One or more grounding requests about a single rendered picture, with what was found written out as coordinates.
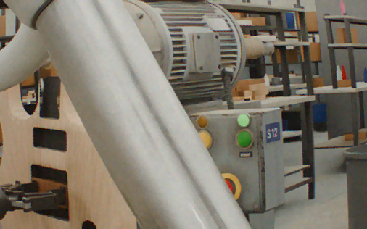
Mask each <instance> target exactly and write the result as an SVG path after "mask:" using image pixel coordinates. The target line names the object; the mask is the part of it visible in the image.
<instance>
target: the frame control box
mask: <svg viewBox="0 0 367 229"><path fill-rule="evenodd" d="M242 112H246V113H247V114H248V115H249V116H250V119H251V123H250V125H249V126H248V127H247V128H242V127H240V126H239V125H238V123H237V117H238V115H239V114H240V113H242ZM202 114H204V115H207V116H208V117H209V119H210V125H209V127H208V128H206V129H201V128H199V127H197V124H196V118H197V117H198V116H200V115H202ZM189 119H190V120H191V123H192V124H193V126H194V128H195V130H196V132H197V134H198V135H199V134H200V133H206V134H208V135H209V137H210V145H209V146H208V147H207V150H208V151H209V153H210V155H211V157H212V158H213V160H214V162H215V164H216V165H217V167H218V169H219V170H220V174H221V175H222V177H223V179H226V180H228V181H229V182H230V183H231V185H232V187H233V195H234V198H235V199H236V202H237V203H238V204H239V206H240V208H241V209H242V212H243V213H244V214H251V213H256V214H264V213H266V212H268V211H270V210H272V209H275V208H277V207H280V206H281V205H284V204H285V198H284V192H285V188H284V149H283V128H282V118H281V109H280V108H265V109H233V110H217V111H210V112H202V113H196V114H191V115H190V116H189ZM242 131H247V132H249V133H250V135H251V137H252V142H251V144H250V145H249V146H241V145H239V144H238V141H237V136H238V134H239V133H240V132H242Z"/></svg>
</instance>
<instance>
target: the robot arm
mask: <svg viewBox="0 0 367 229"><path fill-rule="evenodd" d="M3 1H4V3H5V4H6V5H7V6H8V7H9V8H10V9H11V10H12V11H13V12H14V14H15V15H16V17H18V19H19V21H20V22H21V23H22V24H21V26H20V28H19V30H18V32H17V33H16V35H15V37H14V38H13V39H12V40H11V41H10V42H9V44H8V45H7V46H6V47H4V48H3V49H2V50H1V51H0V92H2V91H5V90H7V89H9V88H12V87H14V86H16V85H18V84H19V83H21V82H23V81H24V80H25V79H27V78H28V77H30V76H31V75H32V74H33V73H34V72H36V71H37V70H38V69H39V68H40V67H41V66H42V65H43V64H44V62H46V61H47V60H48V59H49V57H50V58H51V61H52V62H53V64H54V68H55V69H56V70H57V74H58V76H59V77H60V79H61V81H62V84H63V85H64V87H65V90H66V92H67V94H68V96H69V98H70V100H71V102H72V103H73V106H74V107H75V110H76V112H77V114H78V116H79V118H80V119H81V122H82V124H83V126H84V128H85V130H86V132H87V133H88V136H89V138H90V139H91V141H92V143H93V145H94V146H95V148H96V150H97V152H98V154H99V156H100V157H101V159H102V161H103V163H104V165H105V167H106V168H107V170H108V172H109V174H110V175H111V177H112V179H113V180H114V182H115V185H116V186H117V188H118V190H119V192H120V193H121V195H122V197H123V199H124V200H125V202H126V204H127V205H128V208H129V209H130V211H131V213H132V214H133V216H134V217H135V219H136V221H137V223H138V224H140V226H141V229H252V226H250V224H249V222H247V218H246V217H245V216H244V213H243V212H242V209H241V208H240V206H239V204H238V203H237V202H236V199H235V198H234V195H233V194H232V192H231V190H230V189H229V187H228V185H227V184H226V182H225V180H224V179H223V177H222V175H221V174H220V170H219V169H218V167H217V165H216V164H215V162H214V160H213V158H212V157H211V155H210V153H209V151H208V150H207V148H206V146H205V145H204V143H203V141H202V139H201V138H200V136H199V135H198V134H197V132H196V130H195V128H194V126H193V124H192V123H191V120H190V119H189V117H188V115H187V113H186V112H185V110H184V108H183V107H182V105H181V103H180V101H179V99H178V97H177V96H176V93H175V92H174V90H173V88H172V87H171V85H170V83H169V82H168V79H167V78H166V77H165V76H164V74H163V72H162V70H161V69H160V67H159V65H158V63H157V62H156V59H155V57H154V55H153V53H152V52H151V50H150V48H149V47H148V46H147V43H146V42H145V40H144V38H143V37H142V35H141V33H140V32H139V30H138V28H137V26H136V23H134V21H133V19H132V18H131V16H130V14H129V12H128V10H127V9H126V8H125V6H124V3H123V2H122V0H3ZM21 185H22V186H21ZM61 204H66V193H65V188H58V189H52V190H48V191H47V192H46V193H39V192H38V182H35V181H34V182H31V183H22V184H21V182H20V181H15V185H13V184H11V183H7V184H1V185H0V220H2V219H3V218H5V215H6V213H7V211H11V212H13V211H15V210H19V209H21V210H23V212H25V213H28V212H32V211H35V210H36V211H38V210H44V209H52V210H53V209H54V208H55V209H57V208H59V205H61Z"/></svg>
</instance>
